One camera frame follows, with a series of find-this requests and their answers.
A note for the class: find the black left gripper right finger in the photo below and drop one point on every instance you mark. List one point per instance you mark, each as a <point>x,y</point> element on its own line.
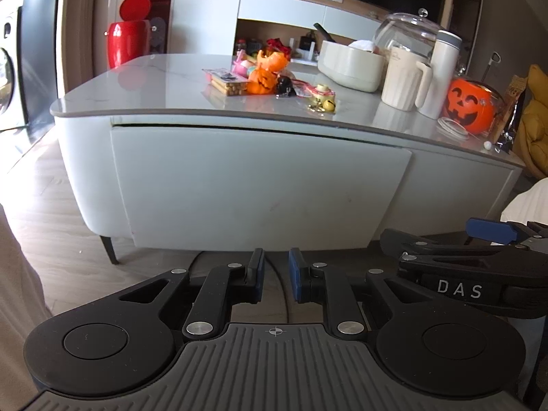
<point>377,304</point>

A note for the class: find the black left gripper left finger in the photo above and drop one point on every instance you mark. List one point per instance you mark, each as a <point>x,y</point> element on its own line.
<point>190,306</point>

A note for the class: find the yellow cushion chair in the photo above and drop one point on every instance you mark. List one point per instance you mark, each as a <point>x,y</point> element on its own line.
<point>530,143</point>

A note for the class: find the white cabinet table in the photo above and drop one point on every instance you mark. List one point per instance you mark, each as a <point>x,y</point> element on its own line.
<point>156,154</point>

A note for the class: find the glass jar lid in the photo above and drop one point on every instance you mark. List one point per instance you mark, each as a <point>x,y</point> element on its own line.
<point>452,128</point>

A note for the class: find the orange pumpkin bucket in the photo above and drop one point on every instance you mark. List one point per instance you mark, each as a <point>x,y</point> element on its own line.
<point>472,105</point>

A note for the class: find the yellow small toy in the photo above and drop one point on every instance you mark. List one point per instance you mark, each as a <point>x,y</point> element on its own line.
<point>321,98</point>

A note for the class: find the white ribbed pitcher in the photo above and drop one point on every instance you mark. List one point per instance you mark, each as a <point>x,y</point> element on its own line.
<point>407,80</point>

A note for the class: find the white thermos bottle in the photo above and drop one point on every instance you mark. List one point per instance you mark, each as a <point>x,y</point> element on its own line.
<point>443,64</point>

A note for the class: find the biscuit snack box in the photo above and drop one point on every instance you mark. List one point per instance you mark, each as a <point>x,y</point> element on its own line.
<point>228,83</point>

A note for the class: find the black small toy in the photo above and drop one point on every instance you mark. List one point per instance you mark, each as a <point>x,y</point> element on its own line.
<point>284,87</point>

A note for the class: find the orange dinosaur toy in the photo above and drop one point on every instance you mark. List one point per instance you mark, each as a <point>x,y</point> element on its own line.
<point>263,79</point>

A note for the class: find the white oval bowl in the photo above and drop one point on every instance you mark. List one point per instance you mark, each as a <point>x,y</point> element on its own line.
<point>351,67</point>

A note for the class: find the glass dome lid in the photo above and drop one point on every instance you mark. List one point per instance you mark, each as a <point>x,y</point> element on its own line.
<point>415,33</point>

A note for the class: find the red trash bin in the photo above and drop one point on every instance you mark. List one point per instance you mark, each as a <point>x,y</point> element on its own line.
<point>129,38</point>

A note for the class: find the washing machine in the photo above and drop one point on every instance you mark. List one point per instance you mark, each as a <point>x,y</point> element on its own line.
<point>13,113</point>

